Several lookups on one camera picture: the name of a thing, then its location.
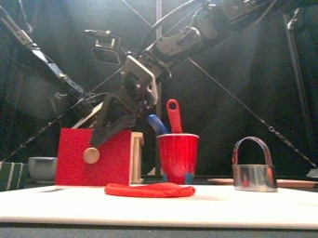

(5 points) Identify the dark green striped block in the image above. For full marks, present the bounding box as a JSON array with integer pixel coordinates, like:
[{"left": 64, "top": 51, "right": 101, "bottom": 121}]
[{"left": 0, "top": 161, "right": 29, "bottom": 192}]

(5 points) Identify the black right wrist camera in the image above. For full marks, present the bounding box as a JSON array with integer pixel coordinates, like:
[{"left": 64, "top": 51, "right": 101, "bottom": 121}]
[{"left": 81, "top": 29, "right": 123, "bottom": 65}]

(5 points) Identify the red plastic utensil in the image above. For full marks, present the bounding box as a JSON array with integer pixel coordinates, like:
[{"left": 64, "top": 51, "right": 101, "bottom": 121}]
[{"left": 166, "top": 99, "right": 184, "bottom": 135}]

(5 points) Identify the white cutting board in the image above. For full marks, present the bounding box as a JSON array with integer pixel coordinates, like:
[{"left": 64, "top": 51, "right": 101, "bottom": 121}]
[{"left": 0, "top": 184, "right": 318, "bottom": 231}]

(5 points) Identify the light wooden drawer box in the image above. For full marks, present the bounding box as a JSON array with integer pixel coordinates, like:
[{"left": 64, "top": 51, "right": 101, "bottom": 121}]
[{"left": 130, "top": 131, "right": 146, "bottom": 184}]

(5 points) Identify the round metal dough cutter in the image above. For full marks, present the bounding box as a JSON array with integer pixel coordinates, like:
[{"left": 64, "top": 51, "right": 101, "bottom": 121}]
[{"left": 231, "top": 136, "right": 278, "bottom": 193}]

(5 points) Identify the thin vertical frame pole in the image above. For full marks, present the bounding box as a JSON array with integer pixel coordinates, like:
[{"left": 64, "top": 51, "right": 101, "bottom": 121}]
[{"left": 154, "top": 0, "right": 164, "bottom": 176}]

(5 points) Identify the flat red dough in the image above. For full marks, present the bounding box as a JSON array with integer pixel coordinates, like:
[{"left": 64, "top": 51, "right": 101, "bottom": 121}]
[{"left": 103, "top": 181, "right": 196, "bottom": 199}]

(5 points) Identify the wooden drawer with red front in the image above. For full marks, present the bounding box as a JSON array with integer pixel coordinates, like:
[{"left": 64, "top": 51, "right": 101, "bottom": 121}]
[{"left": 55, "top": 127, "right": 134, "bottom": 187}]

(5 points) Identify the red plastic cup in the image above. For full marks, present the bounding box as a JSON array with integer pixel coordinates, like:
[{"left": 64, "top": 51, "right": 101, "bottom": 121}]
[{"left": 155, "top": 133, "right": 200, "bottom": 185}]

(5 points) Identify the blue plastic utensil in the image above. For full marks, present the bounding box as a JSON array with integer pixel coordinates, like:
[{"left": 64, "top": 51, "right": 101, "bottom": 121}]
[{"left": 147, "top": 113, "right": 170, "bottom": 136}]

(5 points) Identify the thin diagonal brace cable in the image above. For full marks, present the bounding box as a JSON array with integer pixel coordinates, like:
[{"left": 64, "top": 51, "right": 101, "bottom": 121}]
[
  {"left": 119, "top": 0, "right": 318, "bottom": 170},
  {"left": 0, "top": 66, "right": 125, "bottom": 163}
]

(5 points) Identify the pale blue bowl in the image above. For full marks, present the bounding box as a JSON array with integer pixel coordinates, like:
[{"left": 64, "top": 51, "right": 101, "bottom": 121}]
[{"left": 27, "top": 156, "right": 59, "bottom": 182}]

